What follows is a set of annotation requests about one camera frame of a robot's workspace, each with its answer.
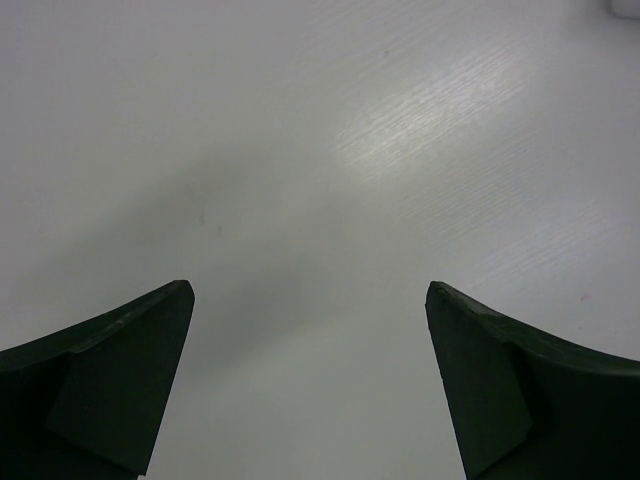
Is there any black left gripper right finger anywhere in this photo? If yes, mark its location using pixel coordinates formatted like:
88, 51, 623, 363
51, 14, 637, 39
425, 282, 639, 479

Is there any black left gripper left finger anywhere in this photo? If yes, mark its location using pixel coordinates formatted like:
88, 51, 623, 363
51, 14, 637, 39
1, 280, 195, 479

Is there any white purple desk organizer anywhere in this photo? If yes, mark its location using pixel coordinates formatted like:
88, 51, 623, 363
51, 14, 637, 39
608, 0, 640, 20

